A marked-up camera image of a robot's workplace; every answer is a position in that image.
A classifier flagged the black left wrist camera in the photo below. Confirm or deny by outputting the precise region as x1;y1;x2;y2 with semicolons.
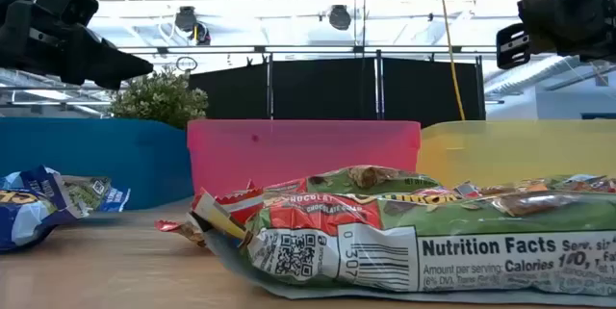
36;0;100;26

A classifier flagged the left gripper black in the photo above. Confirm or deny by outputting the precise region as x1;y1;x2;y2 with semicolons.
0;0;154;91

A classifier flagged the black partition screen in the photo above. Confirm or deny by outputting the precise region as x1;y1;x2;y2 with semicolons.
187;50;486;130

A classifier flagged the yellow cable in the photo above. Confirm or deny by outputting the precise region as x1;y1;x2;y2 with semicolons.
435;0;467;121

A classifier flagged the small potted green plant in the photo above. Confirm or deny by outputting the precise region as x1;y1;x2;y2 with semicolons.
108;65;210;131

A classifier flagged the red plastic tray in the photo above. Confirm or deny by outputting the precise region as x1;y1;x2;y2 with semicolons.
186;118;423;197

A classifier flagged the grey overhead rail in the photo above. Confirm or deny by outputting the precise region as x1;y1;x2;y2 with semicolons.
115;44;497;55

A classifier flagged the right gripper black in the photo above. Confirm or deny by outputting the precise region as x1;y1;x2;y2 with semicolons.
495;0;616;70

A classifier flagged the black ceiling lamp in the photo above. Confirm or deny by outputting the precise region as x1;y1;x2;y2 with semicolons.
173;5;198;34
328;4;352;31

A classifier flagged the yellow plastic tray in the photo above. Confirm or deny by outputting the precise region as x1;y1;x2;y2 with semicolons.
416;118;616;190

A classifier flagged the green and red granola bar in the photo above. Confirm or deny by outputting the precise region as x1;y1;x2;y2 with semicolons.
154;187;616;308
451;172;616;195
262;164;463;204

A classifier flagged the dark blue granola bar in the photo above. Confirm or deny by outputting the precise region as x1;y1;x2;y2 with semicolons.
62;175;132;214
0;165;86;253

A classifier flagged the blue plastic tray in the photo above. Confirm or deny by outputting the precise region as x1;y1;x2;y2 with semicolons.
0;116;194;212

